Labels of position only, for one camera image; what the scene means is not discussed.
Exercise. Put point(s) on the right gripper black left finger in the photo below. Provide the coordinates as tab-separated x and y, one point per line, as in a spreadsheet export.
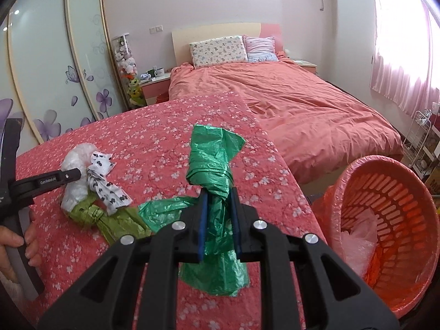
133	285

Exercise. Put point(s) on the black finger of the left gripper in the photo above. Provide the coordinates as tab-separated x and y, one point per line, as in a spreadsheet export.
55	179

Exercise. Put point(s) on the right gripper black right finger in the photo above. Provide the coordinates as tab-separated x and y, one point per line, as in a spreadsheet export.
303	283

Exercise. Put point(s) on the left human hand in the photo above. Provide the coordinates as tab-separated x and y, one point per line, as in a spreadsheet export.
11	239

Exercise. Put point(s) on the olive green plastic bag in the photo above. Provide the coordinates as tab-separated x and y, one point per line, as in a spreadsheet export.
126	221

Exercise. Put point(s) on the red plastic laundry basket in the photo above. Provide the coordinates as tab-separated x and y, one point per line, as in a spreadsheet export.
407	251

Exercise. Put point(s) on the floral glass wardrobe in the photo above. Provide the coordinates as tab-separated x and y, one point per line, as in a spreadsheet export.
57	72

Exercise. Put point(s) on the red floral bed quilt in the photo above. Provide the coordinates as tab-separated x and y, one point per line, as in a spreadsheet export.
150	147

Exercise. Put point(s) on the plush toy display tube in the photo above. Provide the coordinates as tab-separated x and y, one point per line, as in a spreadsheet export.
126	66

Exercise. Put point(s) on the pink white nightstand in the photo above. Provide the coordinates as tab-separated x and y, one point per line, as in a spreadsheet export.
157	89

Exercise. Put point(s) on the salmon pink duvet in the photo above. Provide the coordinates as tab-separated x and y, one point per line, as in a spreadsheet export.
316	127

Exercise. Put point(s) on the cluttered white shelf unit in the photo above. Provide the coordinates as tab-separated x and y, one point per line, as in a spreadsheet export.
433	139

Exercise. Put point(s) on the right bedside nightstand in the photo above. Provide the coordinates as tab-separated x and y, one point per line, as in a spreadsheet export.
310	67

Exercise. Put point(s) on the pink window curtain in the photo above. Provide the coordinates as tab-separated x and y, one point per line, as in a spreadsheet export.
406	54

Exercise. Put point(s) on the white floral pillow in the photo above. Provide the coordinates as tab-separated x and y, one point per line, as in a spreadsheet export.
218	51

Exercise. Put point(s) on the pink striped pillow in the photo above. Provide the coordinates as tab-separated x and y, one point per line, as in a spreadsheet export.
260	49

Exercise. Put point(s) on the white wire rack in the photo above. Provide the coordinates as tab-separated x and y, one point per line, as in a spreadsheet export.
415	144

